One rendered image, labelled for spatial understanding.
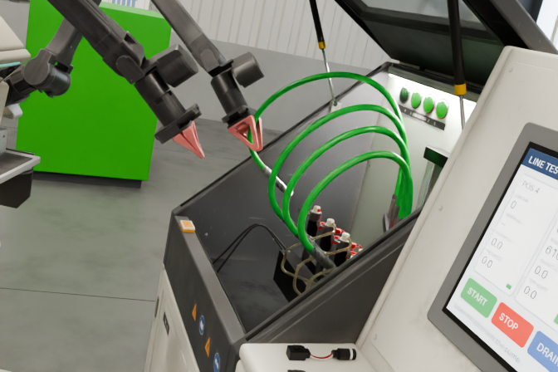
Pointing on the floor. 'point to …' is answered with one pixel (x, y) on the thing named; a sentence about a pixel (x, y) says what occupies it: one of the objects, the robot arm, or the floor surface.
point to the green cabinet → (91, 106)
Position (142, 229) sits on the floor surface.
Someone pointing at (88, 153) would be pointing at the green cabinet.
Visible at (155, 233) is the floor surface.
